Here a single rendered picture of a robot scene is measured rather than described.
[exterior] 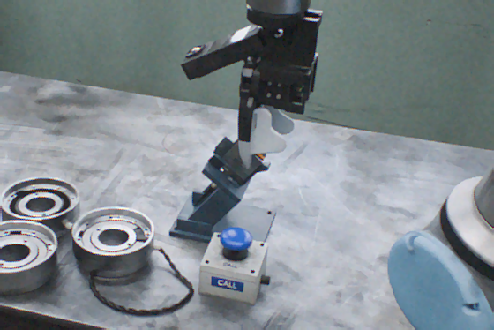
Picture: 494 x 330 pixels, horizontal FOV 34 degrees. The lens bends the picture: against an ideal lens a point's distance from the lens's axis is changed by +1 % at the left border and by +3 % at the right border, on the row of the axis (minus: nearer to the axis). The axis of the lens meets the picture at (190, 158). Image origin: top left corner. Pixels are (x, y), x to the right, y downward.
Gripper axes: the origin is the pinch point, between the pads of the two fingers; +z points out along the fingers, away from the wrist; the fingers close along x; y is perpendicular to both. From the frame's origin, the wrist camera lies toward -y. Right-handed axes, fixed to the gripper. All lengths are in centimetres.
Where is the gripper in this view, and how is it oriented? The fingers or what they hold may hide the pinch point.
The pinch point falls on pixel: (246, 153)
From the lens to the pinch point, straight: 103.5
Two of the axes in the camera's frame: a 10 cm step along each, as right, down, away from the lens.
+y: 9.5, 1.8, -2.4
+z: -0.4, 8.6, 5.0
